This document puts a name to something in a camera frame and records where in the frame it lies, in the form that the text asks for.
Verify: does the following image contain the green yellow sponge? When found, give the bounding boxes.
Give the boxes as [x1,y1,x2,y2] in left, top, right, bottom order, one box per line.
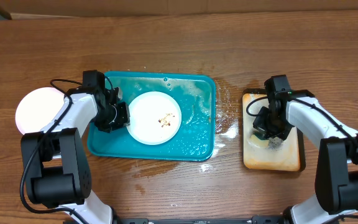
[247,134,270,149]

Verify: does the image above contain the white plate front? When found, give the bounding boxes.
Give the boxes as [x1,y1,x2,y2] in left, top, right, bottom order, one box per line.
[127,91,181,146]

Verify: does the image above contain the white plate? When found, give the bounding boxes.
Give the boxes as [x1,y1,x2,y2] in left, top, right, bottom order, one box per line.
[127,91,181,146]
[15,87,64,134]

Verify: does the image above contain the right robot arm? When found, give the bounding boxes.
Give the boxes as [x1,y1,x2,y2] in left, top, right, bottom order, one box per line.
[254,90,358,223]

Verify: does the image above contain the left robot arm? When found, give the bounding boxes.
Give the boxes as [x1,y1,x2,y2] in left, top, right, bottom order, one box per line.
[15,86,129,223]

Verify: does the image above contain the black tray with soapy water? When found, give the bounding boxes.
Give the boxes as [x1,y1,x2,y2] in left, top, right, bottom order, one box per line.
[242,88,306,172]

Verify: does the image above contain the teal plastic tray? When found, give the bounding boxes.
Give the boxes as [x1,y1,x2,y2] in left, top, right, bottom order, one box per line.
[87,71,216,161]

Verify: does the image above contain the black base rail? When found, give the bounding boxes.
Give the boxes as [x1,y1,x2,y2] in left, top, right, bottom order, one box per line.
[121,215,288,224]

